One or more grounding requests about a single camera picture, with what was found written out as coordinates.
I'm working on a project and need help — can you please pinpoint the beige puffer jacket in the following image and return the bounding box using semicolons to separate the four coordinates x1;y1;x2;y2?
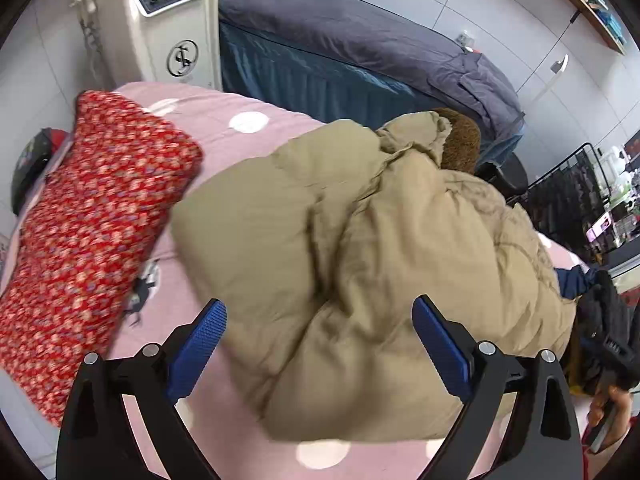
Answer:
170;110;575;442

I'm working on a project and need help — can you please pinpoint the person's right hand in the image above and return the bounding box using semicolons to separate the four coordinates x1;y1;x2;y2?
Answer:
584;383;634;453

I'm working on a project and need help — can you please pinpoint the navy blue garment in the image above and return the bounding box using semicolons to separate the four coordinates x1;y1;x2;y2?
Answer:
554;264;598;299

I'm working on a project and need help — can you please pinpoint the red floral garment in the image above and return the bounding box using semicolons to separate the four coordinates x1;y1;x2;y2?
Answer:
1;91;204;426

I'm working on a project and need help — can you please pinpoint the black helmet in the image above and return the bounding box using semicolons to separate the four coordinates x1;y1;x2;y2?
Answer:
11;128;68;216

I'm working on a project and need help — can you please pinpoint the white beauty machine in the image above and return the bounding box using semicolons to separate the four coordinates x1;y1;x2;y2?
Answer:
72;0;222;90

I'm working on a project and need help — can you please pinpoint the black wire rack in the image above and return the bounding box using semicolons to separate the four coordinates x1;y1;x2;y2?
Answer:
511;142;611;263

